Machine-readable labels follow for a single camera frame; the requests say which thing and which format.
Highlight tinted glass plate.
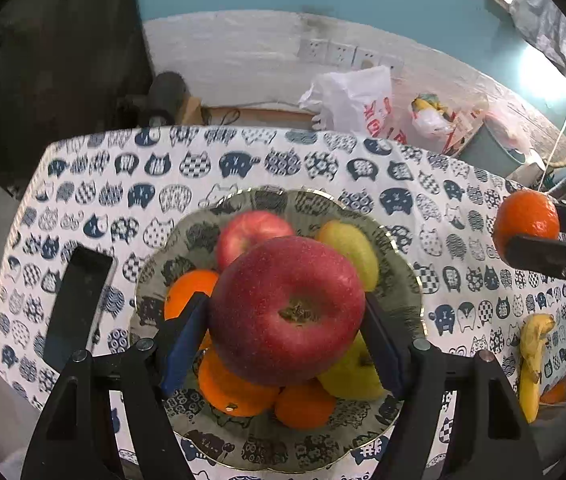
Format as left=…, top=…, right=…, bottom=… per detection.
left=130, top=186, right=424, bottom=472

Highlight white cord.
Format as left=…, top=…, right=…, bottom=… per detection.
left=540, top=99, right=566, bottom=193

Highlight white wall sockets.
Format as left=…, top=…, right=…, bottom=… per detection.
left=297, top=37, right=404, bottom=75

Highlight small red apple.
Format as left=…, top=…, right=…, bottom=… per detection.
left=216, top=210, right=296, bottom=271

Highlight cat print tablecloth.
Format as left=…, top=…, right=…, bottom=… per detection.
left=0, top=125, right=566, bottom=480

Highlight black smartphone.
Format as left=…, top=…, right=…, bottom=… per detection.
left=42, top=245, right=118, bottom=372

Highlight yellow banana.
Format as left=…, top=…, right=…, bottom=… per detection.
left=519, top=312, right=557, bottom=381
left=518, top=360, right=544, bottom=424

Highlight plastic bag of colourful packets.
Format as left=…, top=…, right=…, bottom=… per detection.
left=409, top=92, right=488, bottom=156

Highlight cardboard box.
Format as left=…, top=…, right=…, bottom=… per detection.
left=183, top=96, right=316, bottom=132

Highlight green apple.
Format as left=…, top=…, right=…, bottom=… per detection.
left=318, top=332, right=386, bottom=401
left=315, top=220, right=380, bottom=292

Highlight pink plastic bag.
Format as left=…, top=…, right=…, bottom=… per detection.
left=485, top=104, right=534, bottom=157

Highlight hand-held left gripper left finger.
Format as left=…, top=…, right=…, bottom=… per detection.
left=20, top=292, right=211, bottom=480

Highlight large red apple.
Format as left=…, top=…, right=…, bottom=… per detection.
left=208, top=235, right=368, bottom=387

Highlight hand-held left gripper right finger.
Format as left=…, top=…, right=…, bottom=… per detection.
left=360, top=292, right=544, bottom=480

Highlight black round object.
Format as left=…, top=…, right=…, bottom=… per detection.
left=147, top=72, right=190, bottom=127

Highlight small orange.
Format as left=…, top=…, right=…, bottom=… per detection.
left=493, top=189, right=561, bottom=261
left=164, top=269, right=220, bottom=321
left=275, top=379, right=336, bottom=429

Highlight white plastic bag red print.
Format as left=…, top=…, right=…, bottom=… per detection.
left=299, top=65, right=408, bottom=147

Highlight large orange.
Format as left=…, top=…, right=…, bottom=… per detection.
left=198, top=347, right=280, bottom=417

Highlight grey bin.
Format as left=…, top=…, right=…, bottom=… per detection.
left=462, top=120, right=528, bottom=177

